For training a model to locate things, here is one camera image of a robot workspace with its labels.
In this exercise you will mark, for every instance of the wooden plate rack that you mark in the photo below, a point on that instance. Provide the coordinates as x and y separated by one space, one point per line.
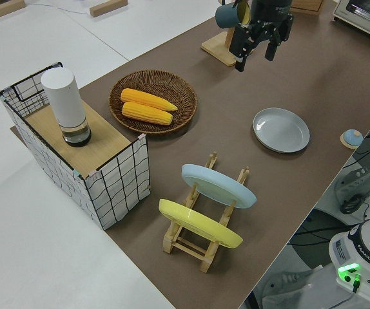
191 248

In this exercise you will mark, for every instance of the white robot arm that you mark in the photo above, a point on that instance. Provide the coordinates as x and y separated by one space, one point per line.
365 244

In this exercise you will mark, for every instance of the brown wicker basket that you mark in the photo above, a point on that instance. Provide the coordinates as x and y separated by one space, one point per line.
178 93

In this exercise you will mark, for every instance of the brown table mat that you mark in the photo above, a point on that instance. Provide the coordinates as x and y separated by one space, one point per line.
230 106

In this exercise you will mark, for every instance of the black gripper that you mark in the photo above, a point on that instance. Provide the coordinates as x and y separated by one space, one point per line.
270 13

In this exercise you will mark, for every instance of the dark blue mug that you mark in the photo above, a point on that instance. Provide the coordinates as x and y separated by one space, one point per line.
226 16

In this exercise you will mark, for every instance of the cream toaster oven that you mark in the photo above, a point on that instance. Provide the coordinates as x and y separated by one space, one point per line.
365 19

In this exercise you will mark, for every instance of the light blue plate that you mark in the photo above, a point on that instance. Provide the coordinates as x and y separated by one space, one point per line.
218 186

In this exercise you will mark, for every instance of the yellow corn cob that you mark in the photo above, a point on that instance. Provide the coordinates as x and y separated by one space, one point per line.
146 113
148 99

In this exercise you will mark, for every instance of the gray plate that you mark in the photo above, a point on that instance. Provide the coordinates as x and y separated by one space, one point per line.
280 130

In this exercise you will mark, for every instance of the wooden mug tree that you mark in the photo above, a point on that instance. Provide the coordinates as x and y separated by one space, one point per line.
218 48

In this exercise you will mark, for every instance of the yellow plate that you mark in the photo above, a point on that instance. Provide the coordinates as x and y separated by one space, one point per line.
201 223

